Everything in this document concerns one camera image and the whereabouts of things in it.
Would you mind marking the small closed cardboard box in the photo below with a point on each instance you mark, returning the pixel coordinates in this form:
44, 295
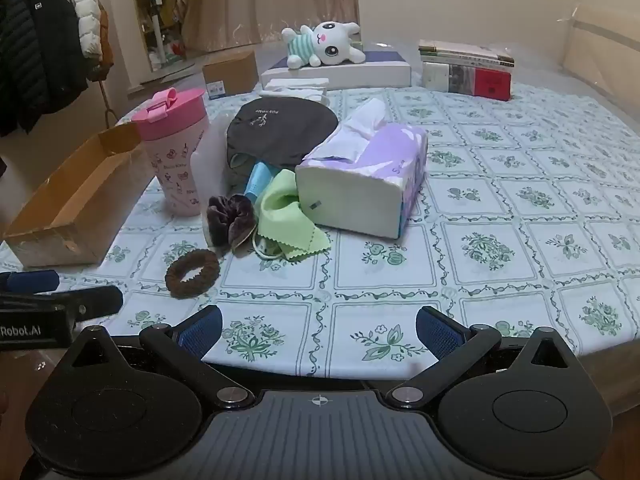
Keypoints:
232, 72

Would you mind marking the light green cloth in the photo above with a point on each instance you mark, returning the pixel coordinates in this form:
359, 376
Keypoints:
285, 205

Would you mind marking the gold clothes rack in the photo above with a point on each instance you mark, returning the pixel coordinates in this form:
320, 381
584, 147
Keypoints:
106, 102

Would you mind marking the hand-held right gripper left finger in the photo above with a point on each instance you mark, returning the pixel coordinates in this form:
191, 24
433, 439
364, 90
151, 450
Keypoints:
202, 332

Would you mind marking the pink lidded cup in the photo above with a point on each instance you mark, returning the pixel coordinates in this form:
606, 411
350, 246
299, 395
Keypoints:
175, 160

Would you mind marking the beige curtain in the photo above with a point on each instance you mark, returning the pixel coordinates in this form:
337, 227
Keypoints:
280, 0

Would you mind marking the white cloth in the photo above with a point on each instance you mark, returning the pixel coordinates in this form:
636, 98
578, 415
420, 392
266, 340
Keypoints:
297, 83

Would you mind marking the clear plastic bag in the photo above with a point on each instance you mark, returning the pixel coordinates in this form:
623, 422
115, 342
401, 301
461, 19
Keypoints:
212, 160

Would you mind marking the brown jacket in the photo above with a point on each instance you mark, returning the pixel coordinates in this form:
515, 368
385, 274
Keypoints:
106, 45

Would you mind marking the brown velvet scrunchie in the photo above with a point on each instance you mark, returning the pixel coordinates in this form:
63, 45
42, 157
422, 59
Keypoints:
232, 220

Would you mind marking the purple white tissue pack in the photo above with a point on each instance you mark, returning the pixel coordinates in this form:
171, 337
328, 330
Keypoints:
360, 185

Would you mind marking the dark grey hat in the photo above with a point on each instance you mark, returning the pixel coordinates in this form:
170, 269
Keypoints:
280, 130

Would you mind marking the black puffer jacket white logo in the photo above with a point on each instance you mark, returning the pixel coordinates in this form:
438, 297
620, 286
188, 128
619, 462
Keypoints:
55, 45

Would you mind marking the pile of thin books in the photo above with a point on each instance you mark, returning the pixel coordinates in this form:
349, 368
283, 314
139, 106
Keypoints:
465, 52

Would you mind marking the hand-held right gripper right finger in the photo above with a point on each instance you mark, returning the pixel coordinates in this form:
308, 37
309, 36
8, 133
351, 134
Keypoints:
437, 331

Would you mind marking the white plush bunny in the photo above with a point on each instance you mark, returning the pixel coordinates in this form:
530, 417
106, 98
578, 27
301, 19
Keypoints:
327, 42

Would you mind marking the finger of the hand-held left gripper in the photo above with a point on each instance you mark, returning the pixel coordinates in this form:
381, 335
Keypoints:
100, 304
30, 281

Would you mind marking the white flat box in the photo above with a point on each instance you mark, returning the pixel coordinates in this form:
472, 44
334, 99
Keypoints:
370, 75

